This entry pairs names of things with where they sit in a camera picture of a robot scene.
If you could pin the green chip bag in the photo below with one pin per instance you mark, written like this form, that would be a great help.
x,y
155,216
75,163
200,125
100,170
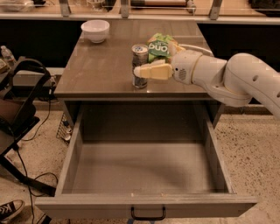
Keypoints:
x,y
162,47

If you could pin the open grey drawer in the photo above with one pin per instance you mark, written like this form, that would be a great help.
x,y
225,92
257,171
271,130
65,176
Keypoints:
x,y
110,168

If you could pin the clear plastic bottle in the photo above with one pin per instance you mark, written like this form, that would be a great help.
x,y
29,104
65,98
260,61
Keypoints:
x,y
8,56

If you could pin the redbull can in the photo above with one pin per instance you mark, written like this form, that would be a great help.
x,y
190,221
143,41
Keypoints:
x,y
140,57

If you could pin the black drawer handle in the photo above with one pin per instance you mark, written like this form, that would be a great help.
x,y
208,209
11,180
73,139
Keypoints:
x,y
148,214

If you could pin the black white sneaker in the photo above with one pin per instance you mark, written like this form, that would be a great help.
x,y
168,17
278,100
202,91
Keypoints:
x,y
10,210

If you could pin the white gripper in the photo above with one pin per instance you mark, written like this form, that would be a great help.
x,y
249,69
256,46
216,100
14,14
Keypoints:
x,y
184,66

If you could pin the white bowl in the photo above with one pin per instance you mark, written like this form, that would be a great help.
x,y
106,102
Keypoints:
x,y
95,30

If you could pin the grey cabinet with top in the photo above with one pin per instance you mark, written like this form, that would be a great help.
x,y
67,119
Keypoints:
x,y
103,73

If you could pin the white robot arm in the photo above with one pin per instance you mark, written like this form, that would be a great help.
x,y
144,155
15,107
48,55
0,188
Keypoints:
x,y
233,82

